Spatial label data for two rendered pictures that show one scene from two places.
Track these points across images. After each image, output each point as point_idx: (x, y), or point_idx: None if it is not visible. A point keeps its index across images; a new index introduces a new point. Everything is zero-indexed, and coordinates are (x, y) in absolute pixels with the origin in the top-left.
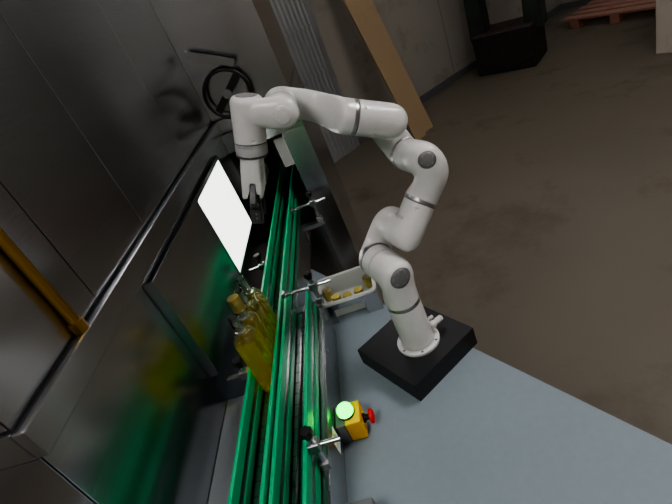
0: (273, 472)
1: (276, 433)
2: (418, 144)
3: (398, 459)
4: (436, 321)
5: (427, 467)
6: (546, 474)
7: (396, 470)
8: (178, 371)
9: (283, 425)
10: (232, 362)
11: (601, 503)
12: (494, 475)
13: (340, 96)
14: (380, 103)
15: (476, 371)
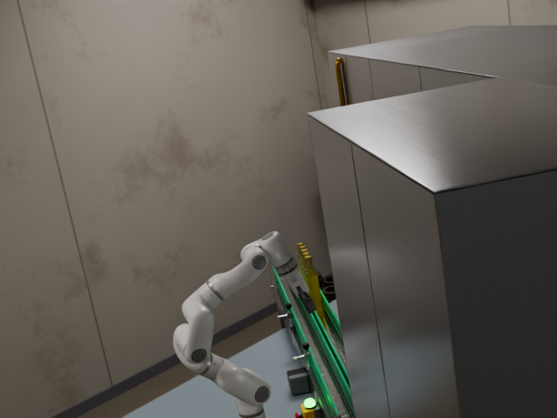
0: (326, 344)
1: (331, 354)
2: (185, 323)
3: (283, 414)
4: None
5: (267, 413)
6: (207, 415)
7: (285, 410)
8: None
9: (333, 365)
10: None
11: (189, 410)
12: (232, 413)
13: (215, 274)
14: (194, 292)
15: None
